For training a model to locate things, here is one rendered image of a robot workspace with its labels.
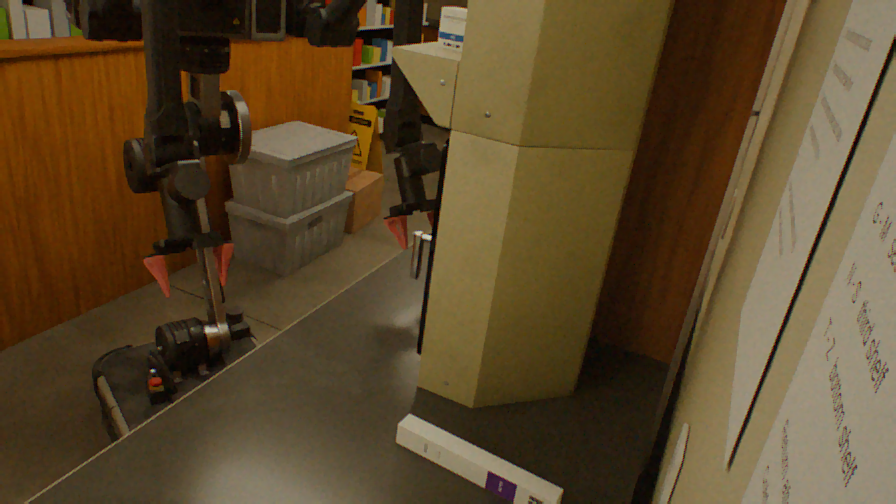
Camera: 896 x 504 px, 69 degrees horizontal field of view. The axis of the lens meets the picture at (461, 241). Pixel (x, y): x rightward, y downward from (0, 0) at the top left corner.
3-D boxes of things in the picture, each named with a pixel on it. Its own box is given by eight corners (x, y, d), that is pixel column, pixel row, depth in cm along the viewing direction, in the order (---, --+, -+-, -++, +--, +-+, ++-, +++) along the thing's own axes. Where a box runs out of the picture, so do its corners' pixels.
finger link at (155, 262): (203, 290, 113) (193, 237, 113) (160, 299, 109) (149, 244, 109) (192, 292, 119) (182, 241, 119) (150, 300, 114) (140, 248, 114)
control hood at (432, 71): (522, 100, 125) (532, 47, 121) (450, 129, 97) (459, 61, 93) (468, 88, 129) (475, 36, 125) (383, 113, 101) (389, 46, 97)
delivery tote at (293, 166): (355, 192, 370) (360, 136, 357) (287, 223, 319) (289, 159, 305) (295, 174, 384) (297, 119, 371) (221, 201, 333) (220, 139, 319)
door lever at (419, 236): (432, 288, 113) (439, 282, 115) (439, 238, 109) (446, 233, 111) (405, 278, 115) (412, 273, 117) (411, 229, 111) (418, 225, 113)
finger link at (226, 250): (242, 282, 118) (232, 231, 118) (202, 291, 113) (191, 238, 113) (230, 284, 123) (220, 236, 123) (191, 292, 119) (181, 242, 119)
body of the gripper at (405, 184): (442, 205, 147) (436, 173, 147) (405, 211, 141) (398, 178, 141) (426, 209, 152) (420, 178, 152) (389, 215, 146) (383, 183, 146)
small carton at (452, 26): (477, 50, 106) (483, 12, 104) (465, 52, 102) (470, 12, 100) (450, 44, 108) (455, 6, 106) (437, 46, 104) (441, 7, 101)
